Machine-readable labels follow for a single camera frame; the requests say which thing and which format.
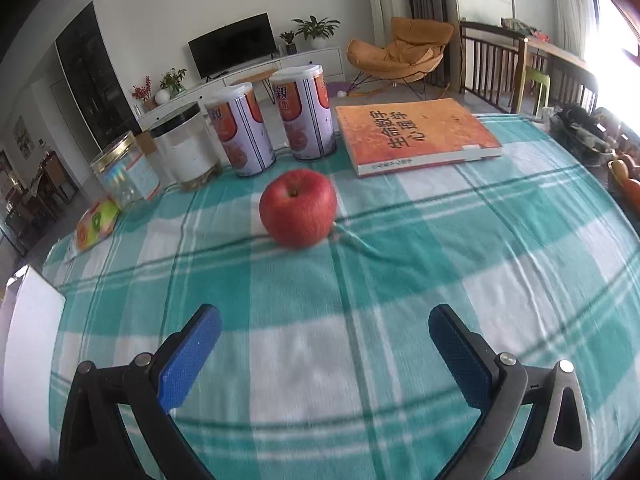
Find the grey curtain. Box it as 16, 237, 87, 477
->
402, 0, 451, 86

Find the white tv cabinet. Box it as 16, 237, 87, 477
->
137, 46, 346, 131

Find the wooden dining chair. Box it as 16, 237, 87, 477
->
40, 152, 78, 206

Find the red apple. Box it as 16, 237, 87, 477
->
259, 169, 338, 248

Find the clear jar with black lid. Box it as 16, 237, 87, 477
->
149, 101, 223, 192

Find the large potted plant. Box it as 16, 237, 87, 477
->
292, 16, 341, 51

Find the red and white can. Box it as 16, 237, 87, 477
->
270, 64, 337, 162
204, 82, 277, 178

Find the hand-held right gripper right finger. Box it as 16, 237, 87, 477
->
428, 303, 598, 480

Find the plant in white vase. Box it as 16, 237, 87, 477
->
155, 67, 187, 106

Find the orange lounge chair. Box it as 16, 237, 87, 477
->
346, 16, 456, 101

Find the black basket of items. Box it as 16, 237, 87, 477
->
550, 105, 621, 166

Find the black television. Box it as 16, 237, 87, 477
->
188, 12, 277, 81

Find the white standing air conditioner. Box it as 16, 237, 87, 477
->
450, 0, 516, 86

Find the black glass cabinet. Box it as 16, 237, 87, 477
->
55, 1, 143, 136

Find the light curtain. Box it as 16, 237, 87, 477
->
362, 0, 408, 43

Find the wooden desk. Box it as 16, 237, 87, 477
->
520, 37, 586, 68

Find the green checked tablecloth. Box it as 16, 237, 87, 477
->
42, 110, 640, 480

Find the red flower arrangement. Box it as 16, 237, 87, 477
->
131, 76, 153, 111

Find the wall picture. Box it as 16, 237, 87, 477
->
12, 116, 36, 158

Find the green stool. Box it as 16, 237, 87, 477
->
515, 65, 551, 116

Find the round wooden side table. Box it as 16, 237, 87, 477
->
235, 71, 275, 106

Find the fruit printed packet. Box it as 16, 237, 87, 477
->
75, 197, 121, 252

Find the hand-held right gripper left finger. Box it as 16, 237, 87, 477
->
59, 303, 222, 480

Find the orange book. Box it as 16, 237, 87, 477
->
334, 98, 502, 179

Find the clear jar with gold lid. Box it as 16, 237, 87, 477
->
90, 131, 162, 213

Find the white board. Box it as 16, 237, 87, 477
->
0, 265, 67, 471

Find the bowl of assorted fruit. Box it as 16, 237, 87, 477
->
607, 152, 640, 211

